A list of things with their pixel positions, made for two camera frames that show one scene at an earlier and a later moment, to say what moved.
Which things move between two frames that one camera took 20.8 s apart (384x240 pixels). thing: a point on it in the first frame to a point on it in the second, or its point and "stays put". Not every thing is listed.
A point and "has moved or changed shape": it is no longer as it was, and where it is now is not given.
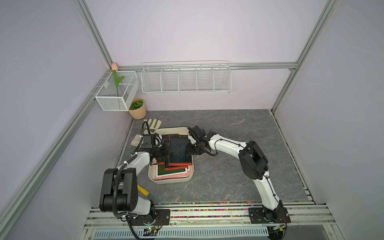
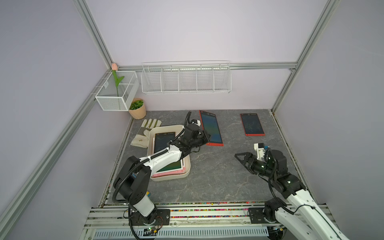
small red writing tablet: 178,156 has moved or changed shape
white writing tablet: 161,172 to 178,165
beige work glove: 137,140 stays put
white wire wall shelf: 186,77 stays put
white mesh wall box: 119,91 stays put
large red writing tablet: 179,143 has moved or changed shape
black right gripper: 188,150 to 247,159
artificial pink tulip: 115,68 stays put
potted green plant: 137,109 stays put
